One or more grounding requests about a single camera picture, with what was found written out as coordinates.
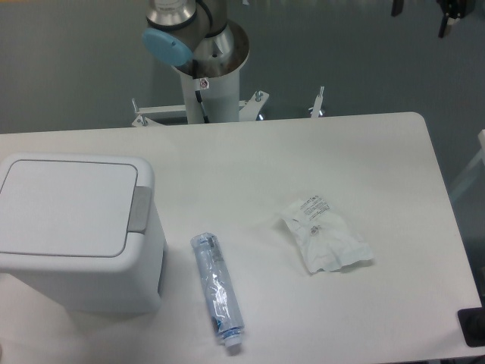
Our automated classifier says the black device at table edge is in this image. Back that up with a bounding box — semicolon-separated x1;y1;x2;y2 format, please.
458;307;484;347

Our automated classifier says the crumpled white plastic wrapper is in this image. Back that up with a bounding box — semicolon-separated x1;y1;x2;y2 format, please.
279;194;374;275

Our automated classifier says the white pedestal base frame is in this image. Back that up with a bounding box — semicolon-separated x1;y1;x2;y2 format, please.
131;86;325;127

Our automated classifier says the white trash can lid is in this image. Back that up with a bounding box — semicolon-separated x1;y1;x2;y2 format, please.
1;160;137;257

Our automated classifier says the black hanging tool top right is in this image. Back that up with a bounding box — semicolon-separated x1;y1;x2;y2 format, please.
436;0;467;39

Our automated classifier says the crushed clear plastic bottle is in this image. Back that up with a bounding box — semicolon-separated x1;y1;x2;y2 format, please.
190;233;245;350

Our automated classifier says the white plastic trash can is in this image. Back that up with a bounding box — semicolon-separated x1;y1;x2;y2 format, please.
1;152;167;313

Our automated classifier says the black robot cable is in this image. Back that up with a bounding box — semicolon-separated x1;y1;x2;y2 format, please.
191;58;211;124

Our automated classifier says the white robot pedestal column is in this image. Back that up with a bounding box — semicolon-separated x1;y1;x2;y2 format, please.
179;71;239;124

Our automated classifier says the grey lid push button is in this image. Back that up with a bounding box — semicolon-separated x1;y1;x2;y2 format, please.
127;187;152;234

